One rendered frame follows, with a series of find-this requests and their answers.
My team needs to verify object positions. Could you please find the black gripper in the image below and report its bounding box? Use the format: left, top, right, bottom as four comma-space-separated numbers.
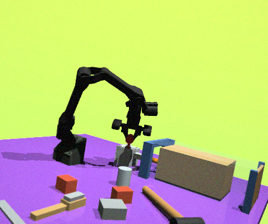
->
112, 114, 152, 140

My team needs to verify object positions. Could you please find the black-headed mallet with wooden handle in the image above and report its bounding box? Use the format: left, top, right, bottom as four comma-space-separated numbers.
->
142, 186, 206, 224

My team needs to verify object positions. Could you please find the grey cylinder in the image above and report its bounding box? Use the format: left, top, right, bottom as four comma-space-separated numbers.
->
116, 166, 132, 187

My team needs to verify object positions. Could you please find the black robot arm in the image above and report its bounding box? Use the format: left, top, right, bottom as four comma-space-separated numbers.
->
56, 67, 158, 148

